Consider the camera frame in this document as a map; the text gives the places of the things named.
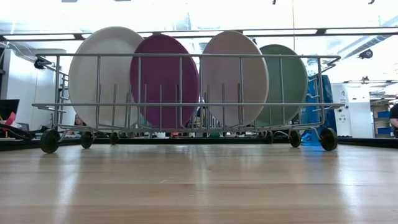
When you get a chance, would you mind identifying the off-white plate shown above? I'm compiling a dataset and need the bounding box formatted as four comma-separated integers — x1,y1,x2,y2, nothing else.
200,30,270,128

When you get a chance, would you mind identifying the purple plate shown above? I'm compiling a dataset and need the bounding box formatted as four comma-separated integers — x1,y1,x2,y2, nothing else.
129,33,201,130

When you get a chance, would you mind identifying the light teal plate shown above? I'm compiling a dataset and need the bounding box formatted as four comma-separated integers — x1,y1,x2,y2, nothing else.
254,44,309,128

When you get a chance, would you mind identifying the white plate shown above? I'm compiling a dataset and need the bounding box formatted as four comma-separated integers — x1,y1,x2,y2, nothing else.
67,26,146,130

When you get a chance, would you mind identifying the person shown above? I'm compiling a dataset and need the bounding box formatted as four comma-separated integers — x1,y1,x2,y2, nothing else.
388,96,398,138
67,113,90,138

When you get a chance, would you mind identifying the white cabinet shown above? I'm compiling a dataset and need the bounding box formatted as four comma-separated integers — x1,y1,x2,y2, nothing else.
331,82,374,139

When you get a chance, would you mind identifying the shelf with blue boxes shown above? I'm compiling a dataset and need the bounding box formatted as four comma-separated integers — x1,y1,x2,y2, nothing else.
369,99,392,139

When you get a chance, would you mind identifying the black equipment with red part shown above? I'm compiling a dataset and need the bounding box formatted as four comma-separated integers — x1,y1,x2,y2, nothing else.
0,99,37,140

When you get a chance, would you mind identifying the grey wire dish rack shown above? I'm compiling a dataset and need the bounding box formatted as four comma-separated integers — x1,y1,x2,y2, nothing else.
30,52,346,155

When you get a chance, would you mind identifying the black aluminium table frame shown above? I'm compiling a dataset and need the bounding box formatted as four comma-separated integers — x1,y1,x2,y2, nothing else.
0,136,398,149

